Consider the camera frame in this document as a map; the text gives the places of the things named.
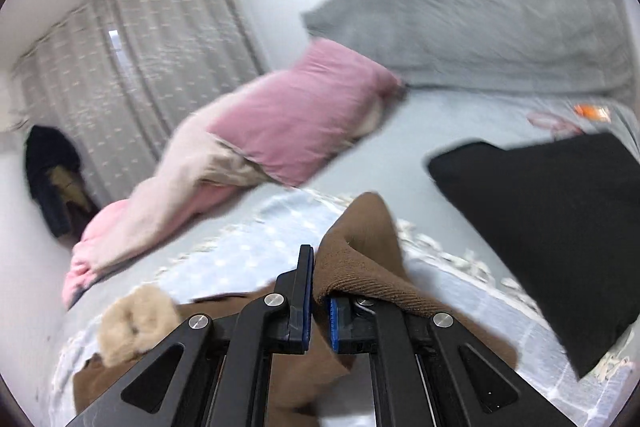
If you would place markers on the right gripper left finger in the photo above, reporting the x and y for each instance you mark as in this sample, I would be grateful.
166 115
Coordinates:
214 372

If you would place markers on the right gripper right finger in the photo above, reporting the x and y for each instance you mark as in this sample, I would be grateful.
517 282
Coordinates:
432 371

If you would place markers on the brown fur-collared coat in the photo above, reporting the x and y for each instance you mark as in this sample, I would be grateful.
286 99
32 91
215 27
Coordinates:
360 255

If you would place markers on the pink beige duvet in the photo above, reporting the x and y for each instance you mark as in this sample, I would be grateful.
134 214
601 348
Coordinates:
196 173

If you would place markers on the black folded garment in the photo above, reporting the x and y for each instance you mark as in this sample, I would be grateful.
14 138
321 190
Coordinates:
563 217

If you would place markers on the dark hanging jacket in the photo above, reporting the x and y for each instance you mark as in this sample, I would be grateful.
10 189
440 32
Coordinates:
53 173

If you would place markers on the pink velvet pillow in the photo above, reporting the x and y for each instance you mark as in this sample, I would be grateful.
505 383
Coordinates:
291 122

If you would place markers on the orange small object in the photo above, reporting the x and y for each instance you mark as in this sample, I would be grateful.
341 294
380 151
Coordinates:
591 112

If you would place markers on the grey dotted curtain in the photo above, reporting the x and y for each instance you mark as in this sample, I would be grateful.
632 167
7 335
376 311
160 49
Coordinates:
118 76

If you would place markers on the grey quilted headboard cushion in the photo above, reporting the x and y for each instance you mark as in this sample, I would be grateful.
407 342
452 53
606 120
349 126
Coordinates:
522 46

